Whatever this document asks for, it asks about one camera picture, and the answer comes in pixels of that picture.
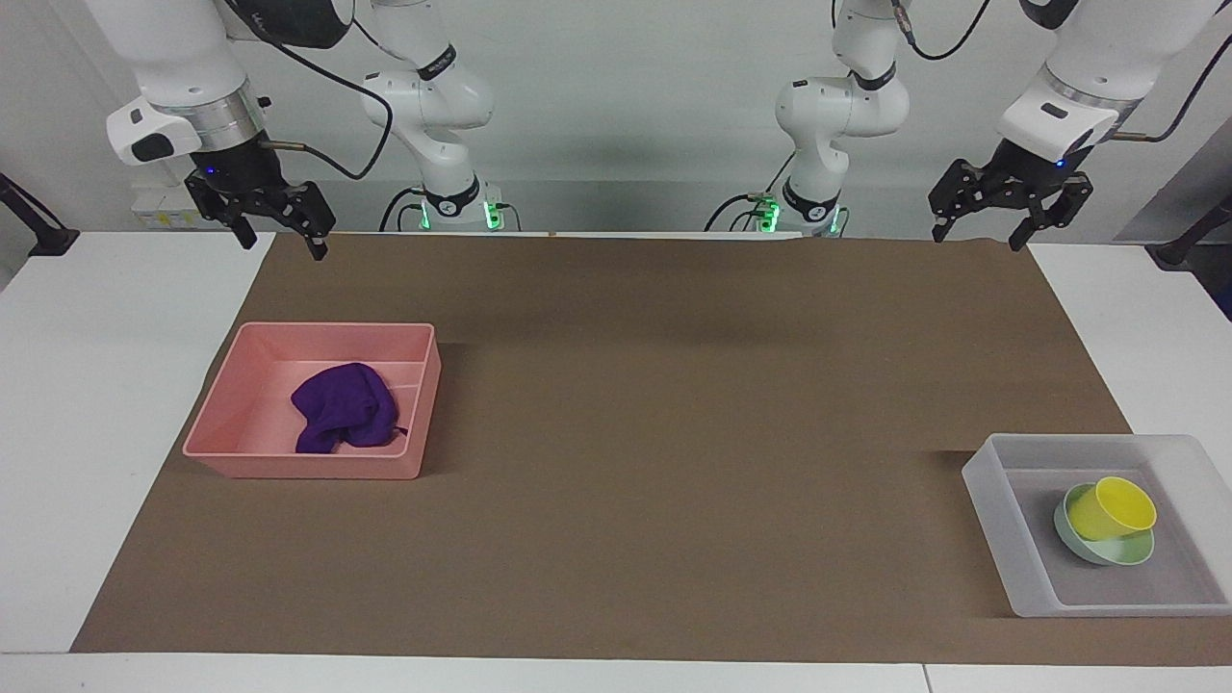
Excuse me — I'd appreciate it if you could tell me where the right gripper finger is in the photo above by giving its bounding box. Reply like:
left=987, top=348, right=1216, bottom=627
left=184, top=175, right=259, bottom=251
left=254, top=181, right=337, bottom=261

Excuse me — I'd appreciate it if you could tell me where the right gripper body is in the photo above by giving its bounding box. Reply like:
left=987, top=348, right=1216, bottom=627
left=187, top=138, right=291, bottom=200

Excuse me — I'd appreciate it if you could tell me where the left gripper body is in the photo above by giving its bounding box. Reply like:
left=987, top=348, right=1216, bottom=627
left=988, top=138, right=1094, bottom=191

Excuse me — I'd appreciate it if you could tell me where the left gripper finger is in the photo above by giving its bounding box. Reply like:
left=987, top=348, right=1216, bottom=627
left=1008, top=172, right=1095, bottom=254
left=927, top=158, right=1008, bottom=243

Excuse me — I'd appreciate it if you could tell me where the pink plastic box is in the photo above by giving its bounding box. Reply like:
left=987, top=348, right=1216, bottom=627
left=182, top=321, right=443, bottom=480

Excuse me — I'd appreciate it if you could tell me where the translucent white plastic box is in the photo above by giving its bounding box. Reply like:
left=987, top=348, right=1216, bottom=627
left=962, top=433, right=1232, bottom=618

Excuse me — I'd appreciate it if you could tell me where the black stand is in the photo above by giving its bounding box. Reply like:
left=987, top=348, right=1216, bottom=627
left=1145, top=191, right=1232, bottom=271
left=0, top=171, right=81, bottom=257

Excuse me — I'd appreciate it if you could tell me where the purple cloth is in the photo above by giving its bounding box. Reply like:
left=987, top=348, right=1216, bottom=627
left=291, top=362, right=409, bottom=454

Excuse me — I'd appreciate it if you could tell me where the yellow plastic cup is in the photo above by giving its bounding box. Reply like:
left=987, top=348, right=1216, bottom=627
left=1071, top=475, right=1158, bottom=542

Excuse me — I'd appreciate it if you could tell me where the pale green bowl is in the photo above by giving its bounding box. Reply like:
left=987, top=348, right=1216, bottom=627
left=1053, top=481, right=1156, bottom=567

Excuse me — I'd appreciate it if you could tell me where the black cable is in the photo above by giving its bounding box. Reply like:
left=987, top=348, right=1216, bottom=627
left=1107, top=56, right=1232, bottom=144
left=889, top=0, right=993, bottom=63
left=703, top=192, right=773, bottom=233
left=223, top=0, right=397, bottom=183
left=378, top=186, right=426, bottom=233

